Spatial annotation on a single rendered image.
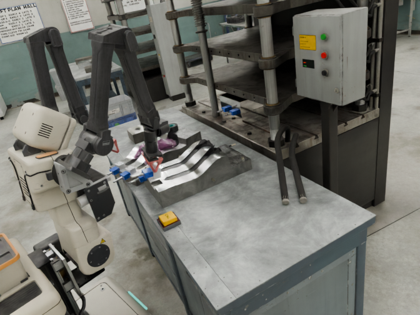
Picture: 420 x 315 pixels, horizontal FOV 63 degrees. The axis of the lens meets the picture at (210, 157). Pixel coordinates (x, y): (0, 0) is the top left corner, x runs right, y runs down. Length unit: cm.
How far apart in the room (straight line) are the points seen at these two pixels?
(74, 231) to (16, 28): 734
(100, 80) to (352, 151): 169
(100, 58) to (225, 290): 85
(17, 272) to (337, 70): 153
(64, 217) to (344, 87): 133
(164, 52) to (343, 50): 447
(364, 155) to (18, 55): 750
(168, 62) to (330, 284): 490
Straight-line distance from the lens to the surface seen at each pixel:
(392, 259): 244
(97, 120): 124
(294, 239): 131
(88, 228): 151
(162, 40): 583
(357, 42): 169
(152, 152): 151
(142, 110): 141
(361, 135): 241
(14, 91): 876
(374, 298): 221
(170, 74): 592
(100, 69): 120
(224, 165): 165
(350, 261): 151
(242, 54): 211
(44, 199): 143
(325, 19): 165
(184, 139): 198
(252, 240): 132
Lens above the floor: 166
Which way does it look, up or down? 26 degrees down
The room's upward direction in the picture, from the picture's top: 11 degrees counter-clockwise
